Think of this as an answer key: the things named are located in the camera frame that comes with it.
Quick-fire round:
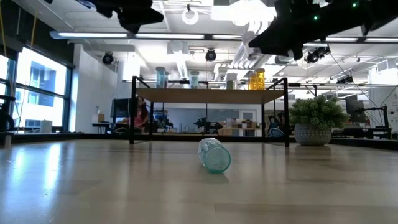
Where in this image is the wooden shelf black metal frame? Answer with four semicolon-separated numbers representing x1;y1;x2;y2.
129;75;290;147

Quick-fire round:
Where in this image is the blue and black bag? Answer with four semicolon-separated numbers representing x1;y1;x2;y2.
267;126;285;138

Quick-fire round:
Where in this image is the small white box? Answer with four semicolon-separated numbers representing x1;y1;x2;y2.
39;119;53;134

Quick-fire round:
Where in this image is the wooden table with boxes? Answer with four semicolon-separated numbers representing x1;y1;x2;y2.
217;118;261;137

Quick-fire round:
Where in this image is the long overhead light bar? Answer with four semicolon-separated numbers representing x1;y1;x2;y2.
49;30;398;44

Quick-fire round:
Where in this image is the black monitor on arm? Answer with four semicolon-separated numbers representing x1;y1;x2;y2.
345;94;368;124

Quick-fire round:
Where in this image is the black aluminium rig frame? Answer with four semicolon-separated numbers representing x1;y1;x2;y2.
0;132;398;151

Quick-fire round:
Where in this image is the black computer monitor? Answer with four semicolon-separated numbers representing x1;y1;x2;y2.
111;98;136;118

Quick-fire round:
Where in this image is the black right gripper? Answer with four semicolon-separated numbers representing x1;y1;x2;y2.
248;0;361;60

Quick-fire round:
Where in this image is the person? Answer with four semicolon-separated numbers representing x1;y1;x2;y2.
123;95;150;129

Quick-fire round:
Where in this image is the black ceiling camera mount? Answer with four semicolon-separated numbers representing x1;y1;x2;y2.
303;45;331;65

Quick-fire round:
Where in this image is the white ring ceiling lamp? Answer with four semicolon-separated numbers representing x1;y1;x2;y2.
181;8;200;26

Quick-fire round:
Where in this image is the potted green plant grey pot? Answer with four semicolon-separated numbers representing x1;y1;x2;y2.
288;95;351;147

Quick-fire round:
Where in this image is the brown cardboard box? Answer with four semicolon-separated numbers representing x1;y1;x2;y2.
91;108;106;123

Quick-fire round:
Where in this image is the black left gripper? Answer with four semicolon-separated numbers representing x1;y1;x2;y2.
107;0;165;34

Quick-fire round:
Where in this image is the large glass window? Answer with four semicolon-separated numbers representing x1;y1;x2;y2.
0;46;74;134

